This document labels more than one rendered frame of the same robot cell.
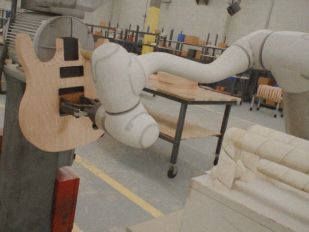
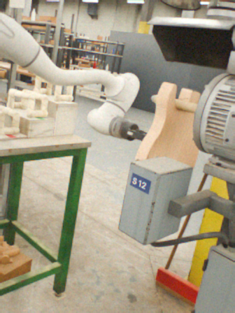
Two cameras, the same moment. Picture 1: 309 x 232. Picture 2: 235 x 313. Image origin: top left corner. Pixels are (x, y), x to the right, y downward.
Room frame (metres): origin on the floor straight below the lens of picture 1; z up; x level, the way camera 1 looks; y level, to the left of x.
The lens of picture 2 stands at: (2.42, 0.02, 1.38)
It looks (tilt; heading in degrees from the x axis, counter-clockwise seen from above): 14 degrees down; 180
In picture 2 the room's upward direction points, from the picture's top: 9 degrees clockwise
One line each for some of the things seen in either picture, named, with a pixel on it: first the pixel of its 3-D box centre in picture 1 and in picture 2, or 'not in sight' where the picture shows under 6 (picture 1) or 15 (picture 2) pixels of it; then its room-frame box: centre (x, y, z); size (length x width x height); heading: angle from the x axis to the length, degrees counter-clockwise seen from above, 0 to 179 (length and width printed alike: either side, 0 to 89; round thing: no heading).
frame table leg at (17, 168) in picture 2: not in sight; (15, 186); (0.27, -0.42, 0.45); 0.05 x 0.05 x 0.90; 46
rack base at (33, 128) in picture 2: not in sight; (25, 121); (0.64, -0.33, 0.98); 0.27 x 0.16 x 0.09; 49
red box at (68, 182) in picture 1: (56, 191); not in sight; (1.59, 0.45, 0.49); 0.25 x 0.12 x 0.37; 46
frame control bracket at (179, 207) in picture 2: not in sight; (194, 202); (1.50, 0.32, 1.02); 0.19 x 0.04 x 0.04; 136
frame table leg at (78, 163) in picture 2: not in sight; (68, 223); (0.65, -0.03, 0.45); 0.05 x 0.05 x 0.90; 46
